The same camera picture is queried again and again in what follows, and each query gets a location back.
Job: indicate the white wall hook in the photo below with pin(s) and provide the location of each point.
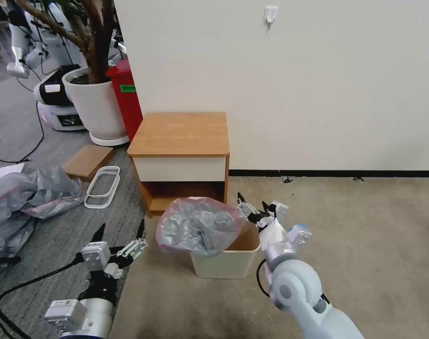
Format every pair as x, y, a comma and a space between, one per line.
270, 14

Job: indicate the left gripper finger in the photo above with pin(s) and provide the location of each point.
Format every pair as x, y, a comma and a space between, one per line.
98, 234
135, 247

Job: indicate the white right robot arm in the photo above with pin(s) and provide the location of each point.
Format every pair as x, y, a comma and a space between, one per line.
295, 282

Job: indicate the white pot saucer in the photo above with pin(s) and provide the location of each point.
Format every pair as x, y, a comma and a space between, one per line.
108, 140

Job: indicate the wooden nightstand white drawer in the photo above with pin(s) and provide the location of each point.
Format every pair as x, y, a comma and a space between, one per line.
181, 137

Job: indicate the pile of grey garbage bags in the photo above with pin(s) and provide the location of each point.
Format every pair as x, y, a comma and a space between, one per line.
27, 197

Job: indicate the small dark floor debris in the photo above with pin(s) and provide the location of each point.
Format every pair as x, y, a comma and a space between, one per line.
286, 179
359, 180

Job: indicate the grey garbage bag pink rim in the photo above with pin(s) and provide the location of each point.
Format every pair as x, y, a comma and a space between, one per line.
197, 226

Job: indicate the potted tree brown trunk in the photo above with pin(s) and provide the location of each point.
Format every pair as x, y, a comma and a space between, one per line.
96, 42

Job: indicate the wooden board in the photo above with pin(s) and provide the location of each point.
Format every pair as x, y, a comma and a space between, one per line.
85, 162

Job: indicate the white plant pot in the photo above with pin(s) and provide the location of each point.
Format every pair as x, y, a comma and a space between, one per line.
94, 106

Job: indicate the beige plastic trash can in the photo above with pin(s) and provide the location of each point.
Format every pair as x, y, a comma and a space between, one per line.
225, 263

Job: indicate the black tripod stand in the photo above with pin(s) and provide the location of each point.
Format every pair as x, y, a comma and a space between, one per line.
64, 39

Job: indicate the white wheeled background robot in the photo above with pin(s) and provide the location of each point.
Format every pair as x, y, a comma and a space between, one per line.
55, 102

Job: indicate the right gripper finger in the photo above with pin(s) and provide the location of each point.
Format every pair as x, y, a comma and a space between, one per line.
249, 211
279, 212

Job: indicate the white paper sheet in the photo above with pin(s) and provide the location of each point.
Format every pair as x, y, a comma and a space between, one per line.
6, 173

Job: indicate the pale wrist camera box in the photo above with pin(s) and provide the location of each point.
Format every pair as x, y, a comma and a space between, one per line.
95, 255

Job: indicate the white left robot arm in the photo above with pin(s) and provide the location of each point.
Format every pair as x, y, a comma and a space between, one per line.
94, 318

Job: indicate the red plastic bin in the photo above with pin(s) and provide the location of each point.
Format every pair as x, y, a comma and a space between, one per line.
128, 102

